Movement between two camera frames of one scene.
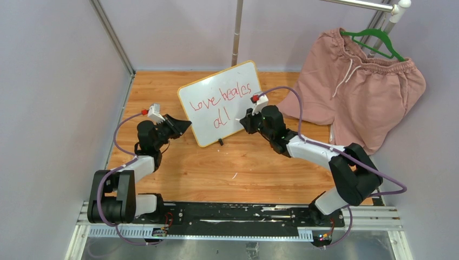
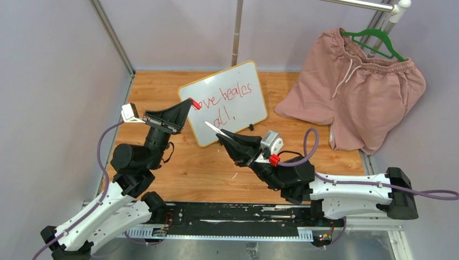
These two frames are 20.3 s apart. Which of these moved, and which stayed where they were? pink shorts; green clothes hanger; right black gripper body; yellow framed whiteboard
Moved: right black gripper body
Stayed: yellow framed whiteboard; green clothes hanger; pink shorts
